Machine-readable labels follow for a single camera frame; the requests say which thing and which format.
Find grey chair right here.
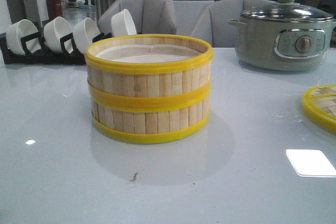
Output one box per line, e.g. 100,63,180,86
190,0,273,48

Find bamboo steamer basket yellow rims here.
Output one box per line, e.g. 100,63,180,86
91,97,211,144

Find grey chair left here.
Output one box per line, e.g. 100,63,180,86
97,0,176,35

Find white bowl right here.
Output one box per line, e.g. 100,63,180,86
111,9,137,37

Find woven bamboo steamer lid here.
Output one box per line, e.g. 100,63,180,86
301,84,335,134

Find grey electric cooking pot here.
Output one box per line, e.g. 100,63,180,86
228,17,335,71

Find red bin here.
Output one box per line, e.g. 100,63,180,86
46,0,63,21

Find white bowl far left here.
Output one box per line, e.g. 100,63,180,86
6,19,38,56

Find white bowl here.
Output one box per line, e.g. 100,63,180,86
73,17,100,54
44,17,72,53
111,9,137,37
6,19,38,56

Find black bowl rack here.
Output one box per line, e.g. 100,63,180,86
1,27,111,65

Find grey chair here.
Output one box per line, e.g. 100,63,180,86
97,0,176,35
190,0,273,48

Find glass pot lid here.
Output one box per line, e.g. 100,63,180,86
241,0,333,22

